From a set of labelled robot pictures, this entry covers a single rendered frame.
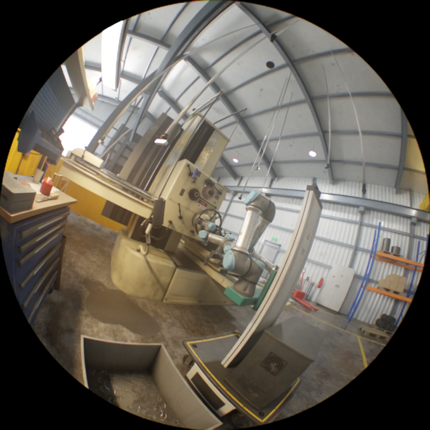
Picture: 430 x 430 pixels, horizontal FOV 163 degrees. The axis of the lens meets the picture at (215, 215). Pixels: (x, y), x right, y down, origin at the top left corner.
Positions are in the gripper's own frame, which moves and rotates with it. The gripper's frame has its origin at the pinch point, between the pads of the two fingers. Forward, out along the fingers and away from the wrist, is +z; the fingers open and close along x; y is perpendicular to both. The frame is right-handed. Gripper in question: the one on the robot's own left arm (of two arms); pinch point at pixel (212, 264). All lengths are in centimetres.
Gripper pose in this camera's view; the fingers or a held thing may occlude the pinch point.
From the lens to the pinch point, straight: 131.1
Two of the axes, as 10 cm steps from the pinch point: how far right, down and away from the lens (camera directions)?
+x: -8.3, -3.0, -4.8
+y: -3.1, -4.7, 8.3
